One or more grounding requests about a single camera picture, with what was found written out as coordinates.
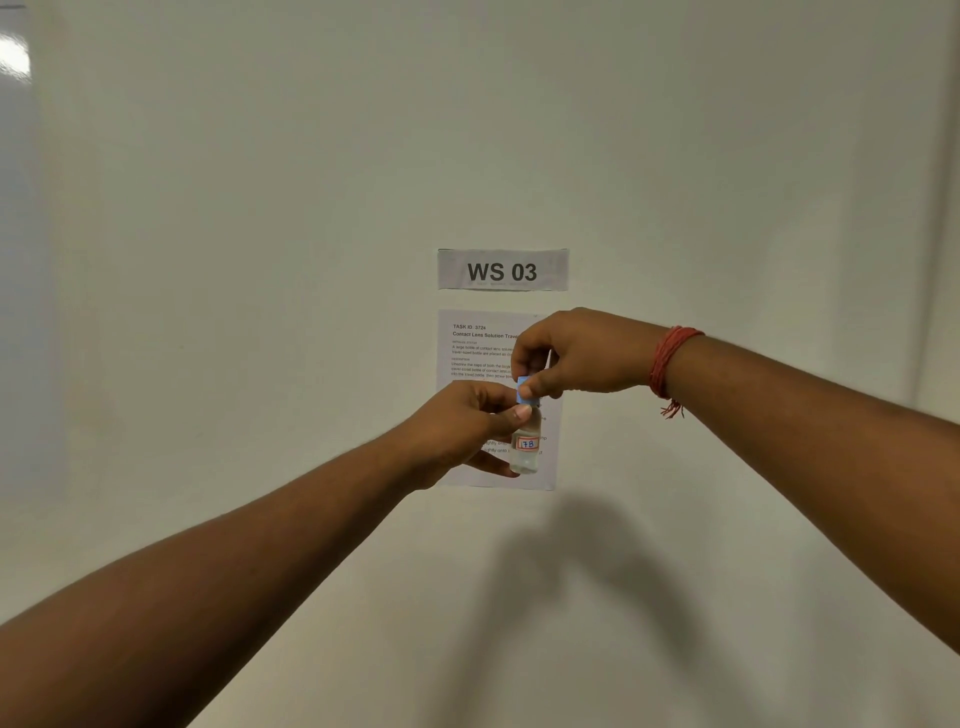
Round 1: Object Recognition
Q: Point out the white paper label sign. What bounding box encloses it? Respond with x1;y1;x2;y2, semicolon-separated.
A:
437;248;570;292

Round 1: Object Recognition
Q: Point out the red thread wristband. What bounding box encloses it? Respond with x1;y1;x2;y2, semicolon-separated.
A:
649;326;706;420

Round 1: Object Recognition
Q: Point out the white printed instruction sheet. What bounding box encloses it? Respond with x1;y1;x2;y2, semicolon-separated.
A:
436;308;561;492

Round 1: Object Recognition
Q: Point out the person's right forearm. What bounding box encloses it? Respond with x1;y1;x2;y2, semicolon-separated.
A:
649;327;960;655

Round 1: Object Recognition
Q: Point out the small clear bottle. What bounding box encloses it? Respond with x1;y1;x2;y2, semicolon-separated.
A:
509;399;543;476

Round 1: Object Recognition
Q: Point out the person's left hand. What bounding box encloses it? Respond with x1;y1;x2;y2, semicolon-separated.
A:
387;380;535;492

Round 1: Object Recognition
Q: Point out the person's left forearm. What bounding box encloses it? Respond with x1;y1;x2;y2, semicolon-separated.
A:
0;435;415;728

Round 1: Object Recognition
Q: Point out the person's right hand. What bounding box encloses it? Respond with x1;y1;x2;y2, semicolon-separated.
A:
510;307;671;401

